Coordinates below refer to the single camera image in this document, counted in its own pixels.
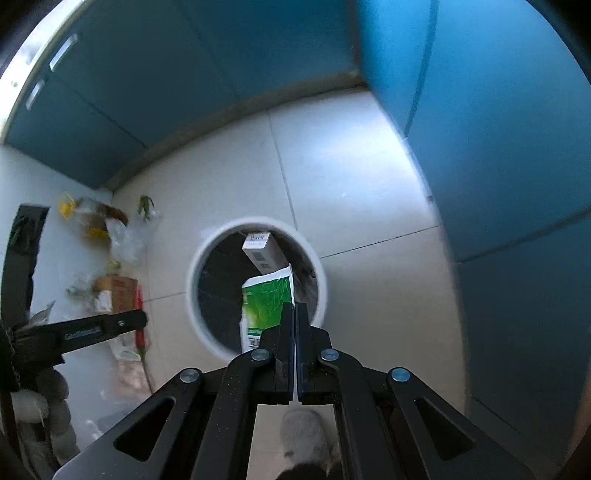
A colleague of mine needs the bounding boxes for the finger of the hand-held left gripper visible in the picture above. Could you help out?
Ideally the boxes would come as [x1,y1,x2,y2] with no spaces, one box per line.
[58,308,148,358]

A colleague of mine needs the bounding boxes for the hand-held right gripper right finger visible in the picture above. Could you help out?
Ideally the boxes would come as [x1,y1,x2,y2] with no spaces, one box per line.
[295,302,539,480]

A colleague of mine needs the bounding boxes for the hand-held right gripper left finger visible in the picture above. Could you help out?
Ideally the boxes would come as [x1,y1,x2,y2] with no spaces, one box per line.
[52,302,296,480]

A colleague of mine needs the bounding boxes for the green white packet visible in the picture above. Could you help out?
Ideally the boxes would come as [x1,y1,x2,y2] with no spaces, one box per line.
[240,265,296,354]

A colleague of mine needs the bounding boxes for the white rimmed trash bin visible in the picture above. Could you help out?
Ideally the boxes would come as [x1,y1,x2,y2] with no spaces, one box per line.
[185,215,328,361]

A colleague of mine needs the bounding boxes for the person's left hand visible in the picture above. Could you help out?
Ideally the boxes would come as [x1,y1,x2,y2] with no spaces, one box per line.
[10,370,80,468]

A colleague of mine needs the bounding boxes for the brown cardboard box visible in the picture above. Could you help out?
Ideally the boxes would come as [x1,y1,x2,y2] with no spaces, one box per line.
[95,275,139,315]

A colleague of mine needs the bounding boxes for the red slender object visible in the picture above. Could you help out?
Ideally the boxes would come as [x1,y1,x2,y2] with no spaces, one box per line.
[135,286,149,356]

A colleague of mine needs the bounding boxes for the clear bag of vegetables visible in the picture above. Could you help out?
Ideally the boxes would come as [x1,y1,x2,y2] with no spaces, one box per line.
[67,272,100,301]

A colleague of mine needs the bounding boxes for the pink filled plastic bag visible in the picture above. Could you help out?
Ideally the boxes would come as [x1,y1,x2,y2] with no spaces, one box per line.
[113,355,155,398]

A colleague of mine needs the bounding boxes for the clear bag with green vegetables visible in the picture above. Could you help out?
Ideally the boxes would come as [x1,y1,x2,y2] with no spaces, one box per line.
[106,195,161,266]

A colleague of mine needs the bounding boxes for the white carton box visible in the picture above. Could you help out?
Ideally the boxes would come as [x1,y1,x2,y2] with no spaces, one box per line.
[242,232,289,276]

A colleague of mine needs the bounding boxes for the grey fuzzy slipper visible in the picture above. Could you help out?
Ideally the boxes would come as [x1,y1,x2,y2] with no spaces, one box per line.
[280,410,342,474]

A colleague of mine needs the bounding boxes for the yellow capped oil bottle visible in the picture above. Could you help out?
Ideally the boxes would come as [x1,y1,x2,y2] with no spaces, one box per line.
[58,193,127,241]

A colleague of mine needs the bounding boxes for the blue kitchen cabinet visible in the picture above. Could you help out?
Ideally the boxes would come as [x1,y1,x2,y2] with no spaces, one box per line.
[4,0,370,190]
[355,0,591,467]

